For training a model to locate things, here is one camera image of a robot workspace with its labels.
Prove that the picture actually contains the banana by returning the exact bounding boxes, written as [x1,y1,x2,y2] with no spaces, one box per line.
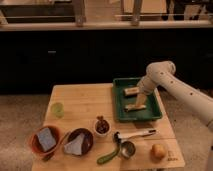
[124,104,146,112]

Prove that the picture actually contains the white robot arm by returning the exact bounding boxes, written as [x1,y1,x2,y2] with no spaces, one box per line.
[137,61,213,171]

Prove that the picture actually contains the wrapped food bar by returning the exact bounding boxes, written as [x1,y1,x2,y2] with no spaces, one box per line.
[124,87,139,96]

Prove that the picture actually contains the green plastic tray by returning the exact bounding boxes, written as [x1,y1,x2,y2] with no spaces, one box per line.
[112,76,164,122]

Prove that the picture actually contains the white cup with contents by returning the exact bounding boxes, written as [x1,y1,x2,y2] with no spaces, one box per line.
[93,116,110,137]

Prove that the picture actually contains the small metal cup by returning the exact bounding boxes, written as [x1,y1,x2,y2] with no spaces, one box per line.
[120,141,136,159]

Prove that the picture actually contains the orange fruit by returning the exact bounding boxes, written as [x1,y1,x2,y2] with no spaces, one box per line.
[151,144,166,160]

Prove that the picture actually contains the dark brown bowl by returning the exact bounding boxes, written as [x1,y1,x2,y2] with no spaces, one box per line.
[64,128,93,156]

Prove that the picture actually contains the grey cloth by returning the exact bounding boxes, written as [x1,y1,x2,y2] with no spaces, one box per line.
[64,134,84,156]

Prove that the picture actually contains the small green cup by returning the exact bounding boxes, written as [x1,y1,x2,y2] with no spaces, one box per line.
[50,102,64,118]

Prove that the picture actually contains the blue sponge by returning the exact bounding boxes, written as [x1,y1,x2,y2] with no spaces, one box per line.
[37,127,56,152]

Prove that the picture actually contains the orange bowl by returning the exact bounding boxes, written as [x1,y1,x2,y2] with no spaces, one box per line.
[28,125,60,157]

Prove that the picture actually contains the white handled spoon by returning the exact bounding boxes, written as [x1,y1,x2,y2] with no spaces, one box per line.
[117,129,157,140]

